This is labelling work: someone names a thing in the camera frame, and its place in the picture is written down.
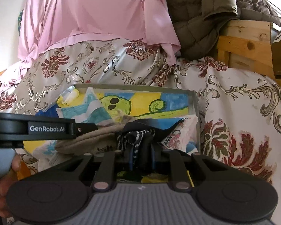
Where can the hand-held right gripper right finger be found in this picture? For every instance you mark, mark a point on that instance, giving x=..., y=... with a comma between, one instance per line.
x=153, y=158

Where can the olive quilted jacket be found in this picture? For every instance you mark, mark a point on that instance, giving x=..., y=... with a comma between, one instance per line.
x=196, y=16

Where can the grey box with painted drawing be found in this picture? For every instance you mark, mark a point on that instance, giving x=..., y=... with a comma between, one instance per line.
x=140, y=103

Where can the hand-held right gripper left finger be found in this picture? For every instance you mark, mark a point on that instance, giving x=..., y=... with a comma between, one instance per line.
x=130, y=158

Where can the floral printed blanket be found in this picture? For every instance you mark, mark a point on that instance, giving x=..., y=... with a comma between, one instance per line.
x=236, y=98

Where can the black dotted sock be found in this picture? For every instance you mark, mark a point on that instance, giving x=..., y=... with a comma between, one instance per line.
x=131, y=138

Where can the person's left hand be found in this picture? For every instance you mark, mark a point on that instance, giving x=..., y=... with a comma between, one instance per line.
x=3, y=187

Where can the floral print tissue packet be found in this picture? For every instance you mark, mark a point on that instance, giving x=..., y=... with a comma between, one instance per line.
x=178, y=133

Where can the white teal plastic packet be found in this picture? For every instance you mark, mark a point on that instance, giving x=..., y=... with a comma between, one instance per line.
x=79, y=113

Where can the yellow wooden box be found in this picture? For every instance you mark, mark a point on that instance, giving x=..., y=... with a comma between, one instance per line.
x=245, y=46

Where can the orange plastic piece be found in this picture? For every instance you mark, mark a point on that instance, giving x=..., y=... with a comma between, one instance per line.
x=23, y=172

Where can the beige cloth bag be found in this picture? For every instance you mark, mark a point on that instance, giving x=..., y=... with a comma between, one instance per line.
x=89, y=143

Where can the pink sheet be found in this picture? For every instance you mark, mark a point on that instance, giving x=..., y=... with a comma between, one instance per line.
x=96, y=9

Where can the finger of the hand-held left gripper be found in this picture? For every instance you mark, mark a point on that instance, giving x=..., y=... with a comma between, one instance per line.
x=149, y=124

